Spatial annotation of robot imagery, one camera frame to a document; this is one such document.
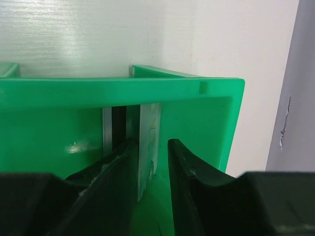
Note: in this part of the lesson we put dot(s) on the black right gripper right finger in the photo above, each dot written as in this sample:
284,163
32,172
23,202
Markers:
208,202

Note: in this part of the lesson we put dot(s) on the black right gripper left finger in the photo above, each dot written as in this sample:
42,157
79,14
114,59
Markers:
96,201

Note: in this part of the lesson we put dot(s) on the silver card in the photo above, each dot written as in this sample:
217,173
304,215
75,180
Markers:
149,129
118,124

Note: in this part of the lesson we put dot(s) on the green plastic bin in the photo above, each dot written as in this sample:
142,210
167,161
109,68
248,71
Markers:
54,125

